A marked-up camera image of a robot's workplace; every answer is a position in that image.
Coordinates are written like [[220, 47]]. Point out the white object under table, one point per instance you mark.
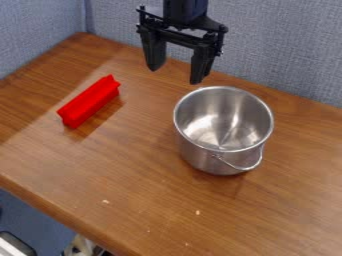
[[81, 247]]

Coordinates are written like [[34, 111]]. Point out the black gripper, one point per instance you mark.
[[183, 14]]

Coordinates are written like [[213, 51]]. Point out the red rectangular block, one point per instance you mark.
[[77, 110]]

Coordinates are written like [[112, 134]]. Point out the metal pot with handle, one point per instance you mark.
[[223, 124]]

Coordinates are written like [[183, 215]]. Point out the grey object bottom left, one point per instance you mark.
[[13, 247]]

